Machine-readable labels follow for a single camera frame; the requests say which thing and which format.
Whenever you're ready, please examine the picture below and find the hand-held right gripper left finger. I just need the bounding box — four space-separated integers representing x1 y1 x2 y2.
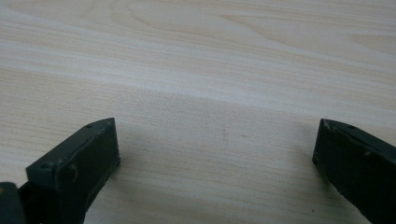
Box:
18 117 121 224

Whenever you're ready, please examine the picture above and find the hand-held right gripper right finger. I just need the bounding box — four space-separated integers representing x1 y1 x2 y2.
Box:
312 118 396 224

